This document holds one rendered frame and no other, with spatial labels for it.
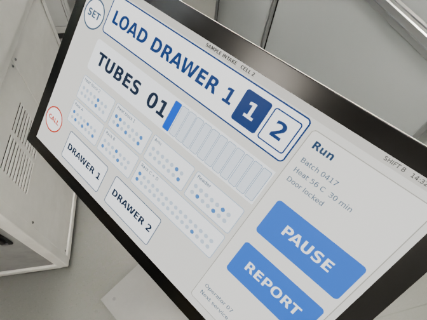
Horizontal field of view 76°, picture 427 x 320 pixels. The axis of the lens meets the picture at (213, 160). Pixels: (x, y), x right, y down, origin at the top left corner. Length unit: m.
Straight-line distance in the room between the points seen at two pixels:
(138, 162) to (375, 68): 0.81
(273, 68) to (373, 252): 0.19
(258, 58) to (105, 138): 0.23
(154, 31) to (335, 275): 0.33
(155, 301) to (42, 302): 0.47
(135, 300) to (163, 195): 1.02
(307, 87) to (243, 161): 0.10
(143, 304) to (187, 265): 0.99
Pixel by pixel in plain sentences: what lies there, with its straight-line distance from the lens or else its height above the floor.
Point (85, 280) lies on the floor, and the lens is 1.45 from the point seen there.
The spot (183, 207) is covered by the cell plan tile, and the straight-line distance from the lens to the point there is 0.34.
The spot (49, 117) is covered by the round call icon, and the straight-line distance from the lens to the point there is 0.51.
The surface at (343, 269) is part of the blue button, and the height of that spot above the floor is 1.10.
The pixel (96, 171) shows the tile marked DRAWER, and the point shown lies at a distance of 0.43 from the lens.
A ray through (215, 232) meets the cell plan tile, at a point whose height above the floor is 1.05.
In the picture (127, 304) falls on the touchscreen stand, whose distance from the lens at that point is 1.35.
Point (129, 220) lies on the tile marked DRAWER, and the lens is 0.40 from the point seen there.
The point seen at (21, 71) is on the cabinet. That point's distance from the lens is 1.17.
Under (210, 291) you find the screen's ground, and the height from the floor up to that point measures 1.00.
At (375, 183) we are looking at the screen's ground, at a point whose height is 1.16.
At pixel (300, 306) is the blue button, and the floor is 1.06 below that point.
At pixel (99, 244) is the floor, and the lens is 1.48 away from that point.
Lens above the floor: 1.36
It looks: 55 degrees down
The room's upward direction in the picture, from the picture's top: 10 degrees clockwise
